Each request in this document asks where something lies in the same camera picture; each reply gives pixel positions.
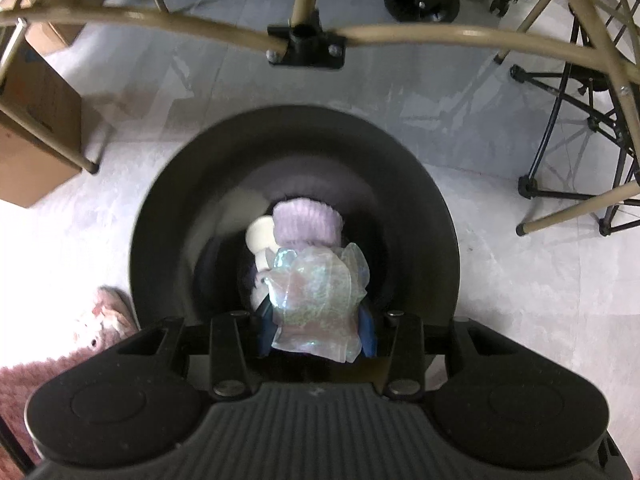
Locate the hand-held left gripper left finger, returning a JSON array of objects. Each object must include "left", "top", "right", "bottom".
[{"left": 115, "top": 305, "right": 276, "bottom": 401}]

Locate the black round bin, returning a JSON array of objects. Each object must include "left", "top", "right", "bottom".
[{"left": 129, "top": 104, "right": 461, "bottom": 356}]

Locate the folding slatted camping table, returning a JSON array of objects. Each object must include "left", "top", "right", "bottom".
[{"left": 0, "top": 0, "right": 640, "bottom": 237}]

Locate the black folding chair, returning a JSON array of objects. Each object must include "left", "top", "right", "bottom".
[{"left": 510, "top": 10, "right": 640, "bottom": 237}]

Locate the white and yellow plush toy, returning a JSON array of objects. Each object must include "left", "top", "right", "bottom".
[{"left": 245, "top": 215, "right": 279, "bottom": 311}]

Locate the pink plush toy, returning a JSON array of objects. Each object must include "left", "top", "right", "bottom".
[{"left": 72, "top": 286, "right": 138, "bottom": 351}]

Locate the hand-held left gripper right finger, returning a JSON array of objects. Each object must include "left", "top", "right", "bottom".
[{"left": 357, "top": 305, "right": 523, "bottom": 401}]

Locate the lavender fuzzy cloth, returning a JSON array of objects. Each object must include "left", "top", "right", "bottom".
[{"left": 271, "top": 198, "right": 343, "bottom": 251}]

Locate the iridescent plastic bag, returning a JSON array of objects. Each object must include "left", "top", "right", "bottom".
[{"left": 264, "top": 242, "right": 370, "bottom": 363}]

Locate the cardboard box with liner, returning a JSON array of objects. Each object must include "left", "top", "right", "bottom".
[{"left": 0, "top": 42, "right": 83, "bottom": 208}]

